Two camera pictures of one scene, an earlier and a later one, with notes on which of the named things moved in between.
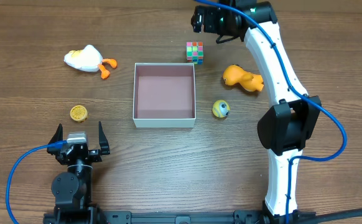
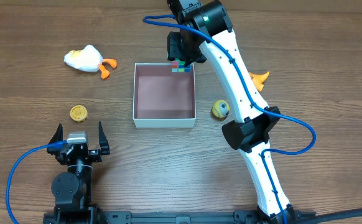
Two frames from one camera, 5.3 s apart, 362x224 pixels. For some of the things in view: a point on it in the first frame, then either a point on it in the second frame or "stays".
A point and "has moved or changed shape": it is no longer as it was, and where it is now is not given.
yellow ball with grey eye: (221, 109) stays
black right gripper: (197, 19) → (175, 50)
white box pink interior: (164, 95) stays
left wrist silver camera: (76, 138) stays
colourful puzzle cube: (194, 51) has moved or changed shape
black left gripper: (94, 152) stays
